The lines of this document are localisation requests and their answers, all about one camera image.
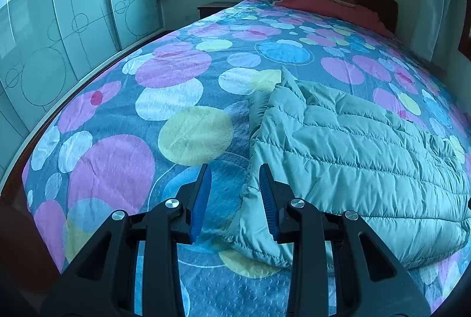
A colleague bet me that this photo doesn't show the glass sliding wardrobe doors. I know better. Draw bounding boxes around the glass sliding wardrobe doors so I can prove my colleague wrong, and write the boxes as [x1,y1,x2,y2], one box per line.
[0,0,165,180]

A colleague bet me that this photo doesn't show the red pillow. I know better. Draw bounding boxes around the red pillow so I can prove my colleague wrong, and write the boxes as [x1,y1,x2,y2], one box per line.
[274,0,394,39]

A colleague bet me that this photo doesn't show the light long curtain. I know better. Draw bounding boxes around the light long curtain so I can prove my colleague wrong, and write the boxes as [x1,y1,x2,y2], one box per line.
[409,0,462,63]

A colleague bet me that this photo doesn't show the dark wooden nightstand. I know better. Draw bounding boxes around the dark wooden nightstand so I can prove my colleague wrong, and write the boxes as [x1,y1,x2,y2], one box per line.
[197,1,236,20]

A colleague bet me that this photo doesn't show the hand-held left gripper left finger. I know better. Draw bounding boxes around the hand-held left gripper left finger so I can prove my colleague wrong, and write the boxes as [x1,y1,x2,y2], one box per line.
[52,162,213,317]

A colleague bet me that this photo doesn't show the bed with circle-pattern cover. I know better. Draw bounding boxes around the bed with circle-pattern cover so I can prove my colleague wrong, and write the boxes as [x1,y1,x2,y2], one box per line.
[21,0,471,317]

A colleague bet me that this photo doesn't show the light green quilted down jacket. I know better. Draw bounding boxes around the light green quilted down jacket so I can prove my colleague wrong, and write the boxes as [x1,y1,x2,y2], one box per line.
[222,67,471,269]

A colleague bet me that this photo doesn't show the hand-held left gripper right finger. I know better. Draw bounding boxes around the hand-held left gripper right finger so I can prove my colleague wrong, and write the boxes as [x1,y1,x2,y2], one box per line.
[258,163,432,317]

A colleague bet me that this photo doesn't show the large wooden framed window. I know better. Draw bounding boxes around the large wooden framed window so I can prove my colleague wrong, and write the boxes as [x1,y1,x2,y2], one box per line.
[457,17,471,62]

